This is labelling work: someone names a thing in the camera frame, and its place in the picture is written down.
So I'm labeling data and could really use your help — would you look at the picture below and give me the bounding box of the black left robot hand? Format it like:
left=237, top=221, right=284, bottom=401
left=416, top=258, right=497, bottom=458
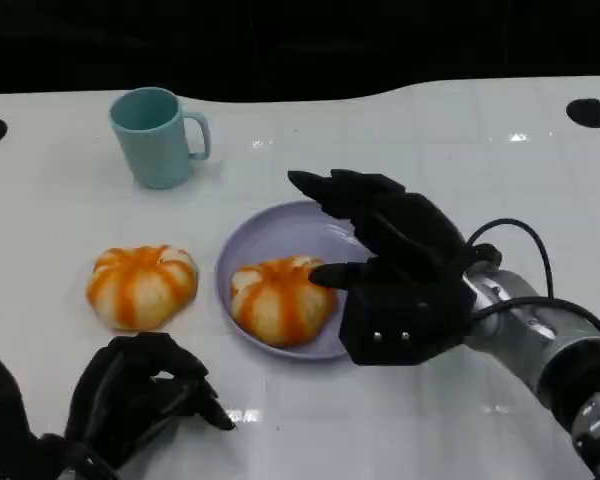
left=63, top=331, right=237, bottom=474

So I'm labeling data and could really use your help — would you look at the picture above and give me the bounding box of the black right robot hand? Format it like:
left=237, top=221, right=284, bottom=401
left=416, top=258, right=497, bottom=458
left=287, top=168, right=470, bottom=295

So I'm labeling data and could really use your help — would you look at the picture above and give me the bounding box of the orange and white bread roll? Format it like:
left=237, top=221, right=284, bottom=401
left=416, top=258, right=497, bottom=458
left=85, top=244, right=200, bottom=332
left=229, top=255, right=339, bottom=349

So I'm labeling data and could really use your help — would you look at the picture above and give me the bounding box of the lilac plate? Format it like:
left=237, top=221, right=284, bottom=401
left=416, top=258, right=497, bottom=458
left=214, top=200, right=376, bottom=362

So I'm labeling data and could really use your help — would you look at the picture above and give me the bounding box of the pale green mug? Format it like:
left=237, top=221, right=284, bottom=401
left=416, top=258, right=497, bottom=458
left=108, top=86, right=212, bottom=190

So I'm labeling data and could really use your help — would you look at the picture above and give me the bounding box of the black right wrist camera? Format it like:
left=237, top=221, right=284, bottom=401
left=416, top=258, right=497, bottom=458
left=338, top=282, right=476, bottom=367

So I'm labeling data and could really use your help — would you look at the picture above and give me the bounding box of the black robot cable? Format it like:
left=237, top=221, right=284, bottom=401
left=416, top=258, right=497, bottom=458
left=463, top=217, right=555, bottom=304
left=472, top=296, right=600, bottom=346

